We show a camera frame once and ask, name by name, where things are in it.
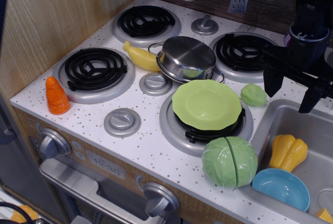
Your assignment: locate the grey knob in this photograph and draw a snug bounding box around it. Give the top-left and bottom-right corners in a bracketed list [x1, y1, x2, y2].
[191, 15, 219, 35]
[139, 72, 172, 96]
[104, 108, 141, 138]

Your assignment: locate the small green toy lettuce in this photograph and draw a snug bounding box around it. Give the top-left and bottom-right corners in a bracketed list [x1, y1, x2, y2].
[240, 83, 267, 106]

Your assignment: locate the steel sink basin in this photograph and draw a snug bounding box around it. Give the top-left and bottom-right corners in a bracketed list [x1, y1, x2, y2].
[240, 99, 332, 223]

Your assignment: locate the yellow toy banana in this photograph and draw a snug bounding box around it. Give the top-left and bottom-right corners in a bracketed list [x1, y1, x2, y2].
[122, 41, 160, 72]

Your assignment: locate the purple toy onion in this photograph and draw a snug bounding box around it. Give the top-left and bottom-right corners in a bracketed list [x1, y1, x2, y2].
[284, 32, 291, 47]

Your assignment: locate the silver oven knob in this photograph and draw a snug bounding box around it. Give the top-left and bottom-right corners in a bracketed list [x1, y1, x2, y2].
[40, 128, 71, 159]
[143, 182, 180, 217]

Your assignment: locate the back right stove burner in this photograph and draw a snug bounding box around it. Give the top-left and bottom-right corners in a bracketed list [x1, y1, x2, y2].
[209, 32, 277, 83]

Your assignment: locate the stove burner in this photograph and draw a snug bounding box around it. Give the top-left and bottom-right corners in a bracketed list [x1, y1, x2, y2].
[53, 47, 135, 104]
[112, 5, 182, 48]
[209, 32, 277, 83]
[159, 94, 254, 157]

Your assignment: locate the right silver oven knob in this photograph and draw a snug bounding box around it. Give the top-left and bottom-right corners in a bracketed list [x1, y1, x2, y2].
[143, 182, 180, 217]

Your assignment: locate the blue plastic bowl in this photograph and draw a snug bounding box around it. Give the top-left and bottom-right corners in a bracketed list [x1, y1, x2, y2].
[251, 168, 311, 211]

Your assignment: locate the front right stove burner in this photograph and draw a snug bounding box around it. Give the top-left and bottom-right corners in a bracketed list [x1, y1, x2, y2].
[159, 94, 254, 157]

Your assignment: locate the back left stove burner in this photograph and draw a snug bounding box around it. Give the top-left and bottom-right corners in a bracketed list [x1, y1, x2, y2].
[112, 5, 182, 48]

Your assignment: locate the grey top knob front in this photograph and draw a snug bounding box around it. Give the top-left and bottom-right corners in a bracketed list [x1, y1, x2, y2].
[104, 108, 141, 138]

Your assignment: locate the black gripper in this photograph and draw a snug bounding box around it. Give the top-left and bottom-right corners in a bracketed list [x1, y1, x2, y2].
[261, 30, 332, 113]

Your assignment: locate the grey top knob middle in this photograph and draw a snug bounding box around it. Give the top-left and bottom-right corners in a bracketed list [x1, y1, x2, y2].
[139, 72, 172, 96]

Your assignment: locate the green plastic plate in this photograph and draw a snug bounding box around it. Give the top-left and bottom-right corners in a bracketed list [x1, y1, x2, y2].
[172, 80, 242, 131]

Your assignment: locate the orange toy carrot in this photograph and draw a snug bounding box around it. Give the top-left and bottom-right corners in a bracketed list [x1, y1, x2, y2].
[45, 77, 70, 115]

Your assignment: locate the front left stove burner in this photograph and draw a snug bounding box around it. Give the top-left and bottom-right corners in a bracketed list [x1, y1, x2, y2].
[53, 47, 135, 104]

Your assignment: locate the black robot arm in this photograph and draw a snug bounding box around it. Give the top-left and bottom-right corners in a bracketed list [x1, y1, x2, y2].
[262, 0, 332, 113]

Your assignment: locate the yellow toy corn cob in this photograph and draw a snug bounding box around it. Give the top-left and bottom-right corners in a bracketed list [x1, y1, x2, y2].
[314, 208, 333, 223]

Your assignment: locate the large green toy cabbage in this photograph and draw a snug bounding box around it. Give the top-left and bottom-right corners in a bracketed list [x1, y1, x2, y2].
[201, 136, 258, 188]

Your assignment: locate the yellow toy squash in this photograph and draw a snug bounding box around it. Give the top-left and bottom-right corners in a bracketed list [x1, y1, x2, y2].
[269, 134, 308, 172]

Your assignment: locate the steel pot upside down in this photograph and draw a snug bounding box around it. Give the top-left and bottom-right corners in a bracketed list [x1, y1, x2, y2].
[155, 36, 224, 83]

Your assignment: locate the left silver oven knob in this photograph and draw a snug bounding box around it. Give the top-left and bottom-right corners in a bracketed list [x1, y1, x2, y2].
[40, 128, 71, 159]

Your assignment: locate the grey top knob back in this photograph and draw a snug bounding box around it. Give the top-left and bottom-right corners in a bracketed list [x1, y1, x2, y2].
[191, 15, 219, 35]

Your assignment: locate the silver oven door handle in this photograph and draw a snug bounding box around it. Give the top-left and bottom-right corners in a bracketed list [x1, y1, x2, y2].
[40, 159, 167, 223]

